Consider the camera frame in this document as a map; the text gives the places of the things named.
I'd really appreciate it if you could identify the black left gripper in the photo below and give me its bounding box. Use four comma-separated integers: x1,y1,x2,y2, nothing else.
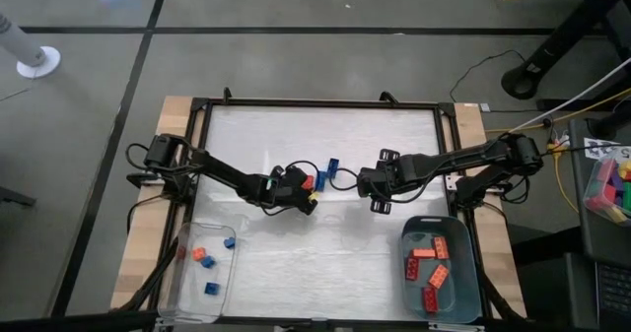
265,164,319,217

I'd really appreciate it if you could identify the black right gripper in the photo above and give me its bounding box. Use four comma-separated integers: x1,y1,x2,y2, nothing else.
357,148,420,216

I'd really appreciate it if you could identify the clear box of coloured blocks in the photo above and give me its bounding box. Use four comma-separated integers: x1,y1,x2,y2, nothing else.
582,154,631,228

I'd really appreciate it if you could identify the blue-grey plastic bin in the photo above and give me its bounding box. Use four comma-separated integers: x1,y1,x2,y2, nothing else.
399,215,483,325

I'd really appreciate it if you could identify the white power plug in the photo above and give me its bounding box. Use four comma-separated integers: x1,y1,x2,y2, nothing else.
545,133,572,159

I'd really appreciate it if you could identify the clear plastic bin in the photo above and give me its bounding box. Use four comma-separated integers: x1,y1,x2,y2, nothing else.
157,221,240,325

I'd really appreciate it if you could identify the black side cart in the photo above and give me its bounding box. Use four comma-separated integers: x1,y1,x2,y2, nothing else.
511,118,631,332

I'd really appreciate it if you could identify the white printed paper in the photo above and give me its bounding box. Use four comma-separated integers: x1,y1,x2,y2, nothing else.
583,137,631,162

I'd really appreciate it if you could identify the black stand with round base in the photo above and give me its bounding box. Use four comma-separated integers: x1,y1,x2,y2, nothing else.
500,0,631,101

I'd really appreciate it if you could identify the black keyboard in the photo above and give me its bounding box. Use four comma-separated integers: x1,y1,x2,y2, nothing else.
595,261,631,318

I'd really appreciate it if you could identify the white pole with round base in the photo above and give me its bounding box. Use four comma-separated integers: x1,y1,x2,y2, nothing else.
0,12,62,80

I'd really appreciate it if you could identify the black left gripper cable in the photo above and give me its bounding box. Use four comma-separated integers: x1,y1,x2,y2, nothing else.
283,160,322,176

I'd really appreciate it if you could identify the black metal table frame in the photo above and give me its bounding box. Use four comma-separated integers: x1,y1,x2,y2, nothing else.
147,96,494,324

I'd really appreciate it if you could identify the thin black floor cable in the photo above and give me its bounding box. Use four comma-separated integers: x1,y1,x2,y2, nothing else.
449,49,527,104

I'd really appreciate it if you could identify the black cable bundle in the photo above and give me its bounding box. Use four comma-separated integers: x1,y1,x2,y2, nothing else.
113,236,179,314
480,271,525,323

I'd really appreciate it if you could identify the long yellow cable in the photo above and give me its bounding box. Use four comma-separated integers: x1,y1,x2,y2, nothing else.
484,87,631,216

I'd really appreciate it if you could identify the black cable loop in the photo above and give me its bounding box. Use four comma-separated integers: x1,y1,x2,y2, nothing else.
124,142,150,171

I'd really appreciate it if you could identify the white cable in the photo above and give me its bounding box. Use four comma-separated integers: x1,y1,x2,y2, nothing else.
487,57,631,142

